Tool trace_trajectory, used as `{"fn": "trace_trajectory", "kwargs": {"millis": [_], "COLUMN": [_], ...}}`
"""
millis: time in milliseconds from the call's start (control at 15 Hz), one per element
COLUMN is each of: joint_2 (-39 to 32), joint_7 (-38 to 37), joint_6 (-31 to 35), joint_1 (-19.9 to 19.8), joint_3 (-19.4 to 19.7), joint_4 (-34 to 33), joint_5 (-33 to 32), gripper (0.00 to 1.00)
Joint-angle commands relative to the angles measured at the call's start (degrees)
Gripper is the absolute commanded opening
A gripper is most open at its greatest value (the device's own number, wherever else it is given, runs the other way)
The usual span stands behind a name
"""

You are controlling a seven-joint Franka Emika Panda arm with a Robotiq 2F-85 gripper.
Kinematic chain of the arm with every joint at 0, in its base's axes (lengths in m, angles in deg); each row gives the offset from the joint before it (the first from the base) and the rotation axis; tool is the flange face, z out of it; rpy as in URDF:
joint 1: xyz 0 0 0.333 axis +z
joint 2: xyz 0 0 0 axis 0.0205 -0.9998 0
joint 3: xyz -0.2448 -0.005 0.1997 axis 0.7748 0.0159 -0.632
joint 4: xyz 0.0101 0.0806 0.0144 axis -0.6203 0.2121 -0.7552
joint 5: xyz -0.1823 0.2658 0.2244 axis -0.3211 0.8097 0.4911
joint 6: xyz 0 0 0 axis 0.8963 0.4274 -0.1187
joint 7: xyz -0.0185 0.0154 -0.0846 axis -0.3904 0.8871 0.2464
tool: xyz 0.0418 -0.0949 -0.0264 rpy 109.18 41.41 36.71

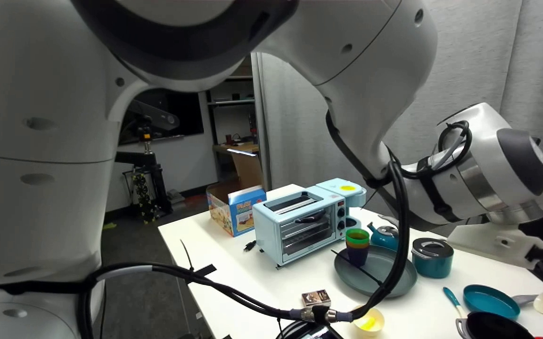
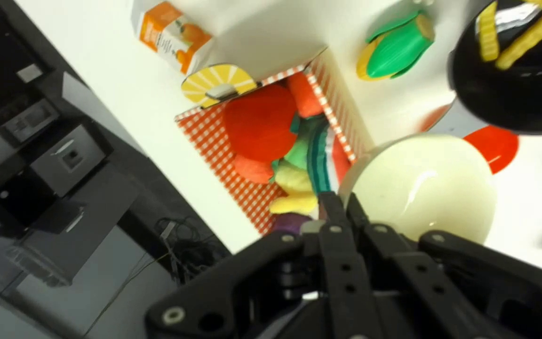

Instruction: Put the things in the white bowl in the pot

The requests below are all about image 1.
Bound yellow round lid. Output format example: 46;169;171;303
348;306;386;335

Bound small brown card box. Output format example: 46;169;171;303
299;288;333;308

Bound teal pan grey handle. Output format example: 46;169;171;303
461;282;540;321

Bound blue and cardboard box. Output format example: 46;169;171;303
205;184;267;239

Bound black wall monitor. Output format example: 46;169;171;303
118;86;205;144

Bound light blue box yellow sticker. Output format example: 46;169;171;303
310;176;369;210

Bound open cardboard box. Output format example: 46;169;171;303
212;141;263;188

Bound green cup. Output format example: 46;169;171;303
344;225;372;248

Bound purple cup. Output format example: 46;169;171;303
344;244;371;269

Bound glossy black tray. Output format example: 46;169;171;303
274;318;344;339

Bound black tripod stand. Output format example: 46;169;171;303
114;148;173;218

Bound black tape strip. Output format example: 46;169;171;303
184;263;218;282

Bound white shelf unit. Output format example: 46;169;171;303
203;58;263;190

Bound teal pot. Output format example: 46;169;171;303
410;235;455;280

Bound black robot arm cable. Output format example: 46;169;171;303
75;111;474;339

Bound grey-blue plate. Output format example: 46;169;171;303
333;246;418;299

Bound light blue toaster oven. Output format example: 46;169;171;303
250;186;342;269

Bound black pan teal handle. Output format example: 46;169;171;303
440;286;535;339

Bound white printed camera mount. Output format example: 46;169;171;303
446;218;536;269

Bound small teal kettle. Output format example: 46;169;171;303
365;222;401;254

